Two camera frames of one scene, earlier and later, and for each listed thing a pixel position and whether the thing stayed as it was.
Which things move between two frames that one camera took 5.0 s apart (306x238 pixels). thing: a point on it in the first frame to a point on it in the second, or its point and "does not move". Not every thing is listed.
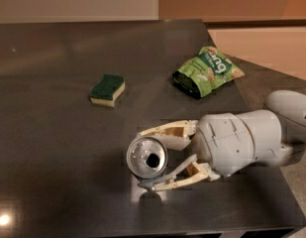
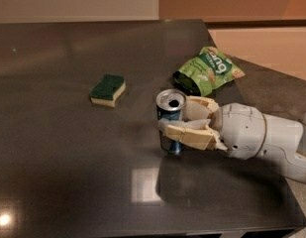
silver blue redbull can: [147, 158] to [169, 105]
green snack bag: [203, 74] does not move
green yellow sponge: [105, 92] does not move
